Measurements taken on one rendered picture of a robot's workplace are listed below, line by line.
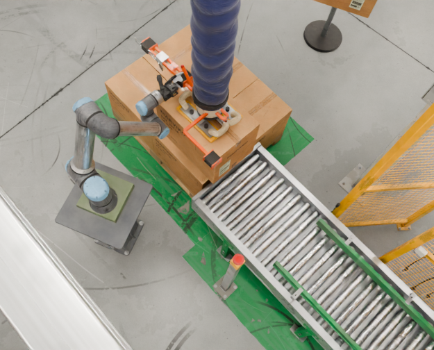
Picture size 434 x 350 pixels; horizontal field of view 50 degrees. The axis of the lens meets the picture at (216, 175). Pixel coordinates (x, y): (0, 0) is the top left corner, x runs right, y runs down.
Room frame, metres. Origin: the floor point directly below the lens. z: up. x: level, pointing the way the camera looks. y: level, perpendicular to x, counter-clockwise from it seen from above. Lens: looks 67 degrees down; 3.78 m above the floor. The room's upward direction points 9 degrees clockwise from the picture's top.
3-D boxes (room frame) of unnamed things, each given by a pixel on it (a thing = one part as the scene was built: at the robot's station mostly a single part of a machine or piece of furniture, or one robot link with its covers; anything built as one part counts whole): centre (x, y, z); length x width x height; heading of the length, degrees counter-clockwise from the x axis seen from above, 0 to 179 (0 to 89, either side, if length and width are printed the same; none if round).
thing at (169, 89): (1.59, 0.39, 1.24); 0.12 x 0.09 x 0.08; 142
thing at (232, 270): (0.63, -0.21, 0.50); 0.07 x 0.07 x 1.00; 51
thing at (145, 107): (1.46, 0.50, 1.24); 0.12 x 0.09 x 0.10; 142
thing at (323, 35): (3.29, -0.86, 0.31); 0.40 x 0.40 x 0.62
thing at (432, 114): (1.31, -1.31, 1.05); 0.87 x 0.10 x 2.10; 103
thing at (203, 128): (1.47, 0.17, 1.15); 0.34 x 0.10 x 0.05; 51
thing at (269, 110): (2.02, 0.25, 0.34); 1.20 x 1.00 x 0.40; 51
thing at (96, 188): (0.94, 0.74, 0.99); 0.17 x 0.15 x 0.18; 49
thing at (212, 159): (1.15, 0.04, 1.26); 0.09 x 0.08 x 0.05; 141
